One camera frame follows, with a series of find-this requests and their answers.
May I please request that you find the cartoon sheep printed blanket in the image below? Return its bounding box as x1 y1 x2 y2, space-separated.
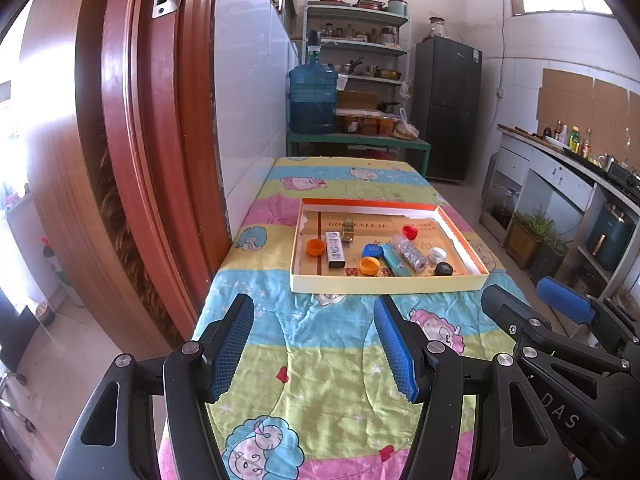
157 156 538 480

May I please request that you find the brown wooden door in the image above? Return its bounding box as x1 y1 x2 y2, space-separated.
20 0 233 356

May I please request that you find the grey kitchen counter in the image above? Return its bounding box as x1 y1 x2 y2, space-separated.
480 125 640 301

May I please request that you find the metal shelf rack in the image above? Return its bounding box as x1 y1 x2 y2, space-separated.
302 0 413 138

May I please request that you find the brown cardboard carton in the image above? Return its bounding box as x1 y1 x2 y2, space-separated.
336 91 379 110

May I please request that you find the teal kitchen appliance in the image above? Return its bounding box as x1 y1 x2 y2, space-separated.
586 202 636 271

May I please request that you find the blue water jug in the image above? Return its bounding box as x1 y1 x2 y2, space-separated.
288 64 339 135

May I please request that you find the clear plastic jug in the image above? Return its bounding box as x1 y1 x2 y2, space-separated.
490 185 521 231

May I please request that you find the shallow cardboard box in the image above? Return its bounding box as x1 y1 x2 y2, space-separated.
290 199 491 295

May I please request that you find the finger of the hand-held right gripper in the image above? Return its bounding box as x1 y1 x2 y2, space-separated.
481 284 631 392
536 276 640 359

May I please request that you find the white cartoon lighter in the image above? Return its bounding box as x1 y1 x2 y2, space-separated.
324 231 347 267

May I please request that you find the water jug pump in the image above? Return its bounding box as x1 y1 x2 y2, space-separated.
306 30 323 67

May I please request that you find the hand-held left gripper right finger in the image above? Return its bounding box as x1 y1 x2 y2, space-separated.
372 295 566 480

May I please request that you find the chrome chair base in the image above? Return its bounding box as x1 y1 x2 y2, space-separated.
0 370 36 431

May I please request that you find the dark potted plant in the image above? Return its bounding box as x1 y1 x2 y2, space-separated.
530 232 571 286

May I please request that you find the green low table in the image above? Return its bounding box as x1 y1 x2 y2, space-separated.
286 131 432 178

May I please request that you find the clear glitter bottle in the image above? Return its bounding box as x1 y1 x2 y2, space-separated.
390 232 428 272

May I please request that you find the metal cooking pot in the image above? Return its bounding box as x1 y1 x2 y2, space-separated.
575 267 606 291

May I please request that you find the teal plastic tube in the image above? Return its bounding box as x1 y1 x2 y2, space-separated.
382 245 413 277

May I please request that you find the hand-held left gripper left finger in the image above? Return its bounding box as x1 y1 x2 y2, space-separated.
54 292 256 480

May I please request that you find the yellow potted plant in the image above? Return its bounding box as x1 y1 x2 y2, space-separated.
506 210 543 268

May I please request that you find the dark refrigerator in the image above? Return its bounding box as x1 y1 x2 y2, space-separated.
412 36 483 183

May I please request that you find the cardboard wall sheet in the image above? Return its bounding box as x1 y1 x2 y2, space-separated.
536 68 640 161

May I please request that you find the plastic bag of food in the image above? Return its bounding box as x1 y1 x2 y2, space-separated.
393 110 420 140

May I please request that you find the black gas stove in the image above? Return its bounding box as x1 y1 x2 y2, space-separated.
607 162 640 191

